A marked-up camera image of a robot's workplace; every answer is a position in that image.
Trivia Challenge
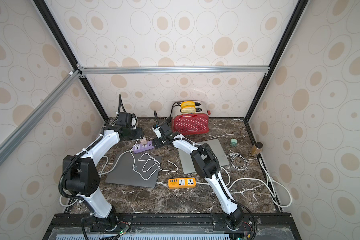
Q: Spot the pink charger adapter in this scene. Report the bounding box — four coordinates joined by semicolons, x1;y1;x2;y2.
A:
140;138;148;145

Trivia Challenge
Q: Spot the purple power strip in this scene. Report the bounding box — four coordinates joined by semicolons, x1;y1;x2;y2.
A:
133;141;155;154

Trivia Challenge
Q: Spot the silver apple laptop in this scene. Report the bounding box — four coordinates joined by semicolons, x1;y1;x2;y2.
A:
178;139;229;174

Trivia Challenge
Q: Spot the orange power strip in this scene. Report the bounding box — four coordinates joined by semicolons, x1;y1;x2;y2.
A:
168;178;196;190

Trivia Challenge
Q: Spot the green charger adapter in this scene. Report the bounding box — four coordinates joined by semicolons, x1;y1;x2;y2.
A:
230;139;238;147

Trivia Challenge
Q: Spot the thin white charger cable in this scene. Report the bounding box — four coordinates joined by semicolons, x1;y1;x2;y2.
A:
224;149;249;171

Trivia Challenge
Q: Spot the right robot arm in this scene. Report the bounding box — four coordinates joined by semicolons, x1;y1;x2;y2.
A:
153;119;245;230

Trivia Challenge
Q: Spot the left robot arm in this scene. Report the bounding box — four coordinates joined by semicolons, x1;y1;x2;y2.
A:
58;112;144;229

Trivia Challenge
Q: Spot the dark grey laptop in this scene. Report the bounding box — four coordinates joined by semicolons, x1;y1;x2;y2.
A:
105;152;162;188

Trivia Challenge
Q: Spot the red polka dot toaster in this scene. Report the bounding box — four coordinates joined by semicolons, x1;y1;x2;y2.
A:
170;101;210;135

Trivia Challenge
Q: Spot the pale bread slice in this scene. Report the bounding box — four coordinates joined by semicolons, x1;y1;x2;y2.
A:
181;106;197;114

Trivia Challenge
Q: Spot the small amber bottle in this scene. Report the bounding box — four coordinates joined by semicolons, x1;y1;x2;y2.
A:
251;142;264;156

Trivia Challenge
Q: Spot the black toaster power cord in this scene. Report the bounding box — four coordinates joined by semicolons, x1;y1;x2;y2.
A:
166;101;181;124

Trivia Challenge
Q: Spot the silver aluminium rail back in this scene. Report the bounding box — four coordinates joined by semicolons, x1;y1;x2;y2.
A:
80;66;270;75

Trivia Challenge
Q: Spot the silver aluminium rail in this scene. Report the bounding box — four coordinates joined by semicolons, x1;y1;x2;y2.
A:
0;70;80;166
80;66;270;75

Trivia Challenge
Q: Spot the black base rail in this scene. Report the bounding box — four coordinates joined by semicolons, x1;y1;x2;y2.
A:
43;213;301;240

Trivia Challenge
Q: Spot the thick white power strip cord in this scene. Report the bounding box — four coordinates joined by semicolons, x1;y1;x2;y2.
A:
195;157;293;208

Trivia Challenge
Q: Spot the silver aluminium rail left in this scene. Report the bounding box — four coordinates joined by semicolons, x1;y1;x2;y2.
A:
0;70;80;166

